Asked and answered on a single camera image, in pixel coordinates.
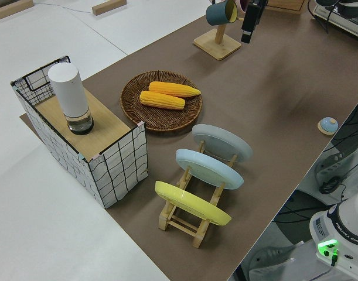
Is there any wooden drawer box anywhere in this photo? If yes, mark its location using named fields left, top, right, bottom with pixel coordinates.
left=266, top=0, right=304, bottom=15

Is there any brown wicker basket tray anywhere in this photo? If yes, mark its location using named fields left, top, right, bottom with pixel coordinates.
left=120, top=70, right=203, bottom=132

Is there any grey plate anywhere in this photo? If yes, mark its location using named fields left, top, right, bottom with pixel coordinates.
left=192, top=124, right=253, bottom=163

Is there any light blue plate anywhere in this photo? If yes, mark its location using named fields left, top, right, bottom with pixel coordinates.
left=175, top=148, right=244, bottom=190

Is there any short yellow corn cob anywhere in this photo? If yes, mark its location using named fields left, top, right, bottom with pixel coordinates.
left=139, top=90, right=186, bottom=111

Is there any long yellow corn cob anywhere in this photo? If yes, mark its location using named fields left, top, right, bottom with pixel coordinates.
left=148, top=81, right=202, bottom=98

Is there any yellow plate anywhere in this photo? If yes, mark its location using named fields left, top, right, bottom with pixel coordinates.
left=154, top=180, right=233, bottom=227

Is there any brown table mat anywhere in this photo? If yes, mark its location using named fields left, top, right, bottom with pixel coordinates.
left=19, top=11, right=358, bottom=281

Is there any wooden plate rack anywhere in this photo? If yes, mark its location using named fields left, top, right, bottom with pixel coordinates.
left=158, top=139, right=238, bottom=249

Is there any wooden mug stand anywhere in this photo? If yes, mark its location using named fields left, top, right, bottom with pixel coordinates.
left=193, top=16, right=244, bottom=61

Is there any white cylindrical bottle clear base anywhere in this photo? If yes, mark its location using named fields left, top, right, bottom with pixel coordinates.
left=47, top=63, right=95, bottom=136

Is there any dark teal mug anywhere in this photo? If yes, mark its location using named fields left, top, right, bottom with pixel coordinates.
left=205, top=0, right=239, bottom=26

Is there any blue call bell wooden base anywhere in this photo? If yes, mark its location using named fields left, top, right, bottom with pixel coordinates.
left=317, top=116, right=339, bottom=136

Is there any pink mug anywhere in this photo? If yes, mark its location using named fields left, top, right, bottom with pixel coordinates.
left=236, top=0, right=251, bottom=14

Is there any short wooden block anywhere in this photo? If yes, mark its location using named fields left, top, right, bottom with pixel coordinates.
left=91, top=0, right=128, bottom=16

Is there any grey power strip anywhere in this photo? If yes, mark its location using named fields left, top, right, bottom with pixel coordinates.
left=314, top=142, right=354, bottom=188

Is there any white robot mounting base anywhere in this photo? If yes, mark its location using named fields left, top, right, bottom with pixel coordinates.
left=284, top=242, right=358, bottom=281

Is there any green plug connector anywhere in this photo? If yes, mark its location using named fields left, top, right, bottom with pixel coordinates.
left=329, top=248, right=340, bottom=267

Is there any white toaster oven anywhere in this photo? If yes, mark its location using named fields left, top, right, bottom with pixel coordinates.
left=312, top=2, right=358, bottom=40

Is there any long wooden block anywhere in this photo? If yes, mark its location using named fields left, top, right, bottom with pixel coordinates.
left=0, top=0, right=35, bottom=21

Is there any white wire-grid box wooden top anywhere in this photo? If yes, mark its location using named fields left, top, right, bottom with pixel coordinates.
left=10, top=54, right=149, bottom=209

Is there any coiled black cable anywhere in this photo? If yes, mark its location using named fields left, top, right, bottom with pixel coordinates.
left=318, top=176, right=341, bottom=195

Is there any thin pale cable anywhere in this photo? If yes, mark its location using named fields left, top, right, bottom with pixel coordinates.
left=33, top=2, right=93, bottom=14

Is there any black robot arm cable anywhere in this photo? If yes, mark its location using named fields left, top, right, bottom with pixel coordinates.
left=319, top=4, right=336, bottom=35

